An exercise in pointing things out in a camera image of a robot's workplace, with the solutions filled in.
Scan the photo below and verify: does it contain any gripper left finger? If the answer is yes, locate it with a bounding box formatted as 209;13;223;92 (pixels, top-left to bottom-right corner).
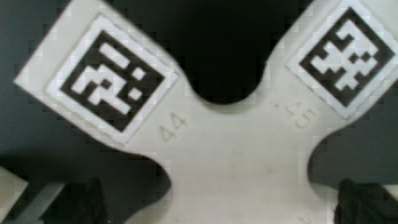
10;177;109;224

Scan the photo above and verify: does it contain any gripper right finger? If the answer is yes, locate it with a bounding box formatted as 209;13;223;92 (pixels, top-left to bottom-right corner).
333;179;398;224

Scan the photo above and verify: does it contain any white cross-shaped table base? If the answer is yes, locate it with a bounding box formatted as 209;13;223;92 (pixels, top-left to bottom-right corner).
14;0;398;224

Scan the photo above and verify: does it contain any white left border block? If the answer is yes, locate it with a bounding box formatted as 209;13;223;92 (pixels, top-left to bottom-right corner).
0;166;28;224

